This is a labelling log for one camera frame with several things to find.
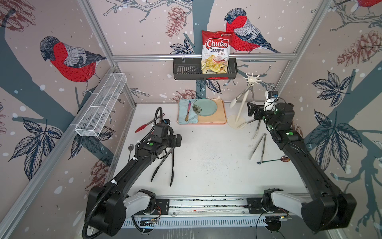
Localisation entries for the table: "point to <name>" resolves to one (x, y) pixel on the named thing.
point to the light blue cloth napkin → (182, 112)
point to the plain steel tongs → (257, 127)
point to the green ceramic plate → (204, 107)
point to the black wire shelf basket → (190, 68)
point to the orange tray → (219, 117)
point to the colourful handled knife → (186, 118)
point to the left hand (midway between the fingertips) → (177, 134)
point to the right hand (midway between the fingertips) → (256, 101)
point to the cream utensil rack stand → (235, 121)
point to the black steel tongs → (172, 151)
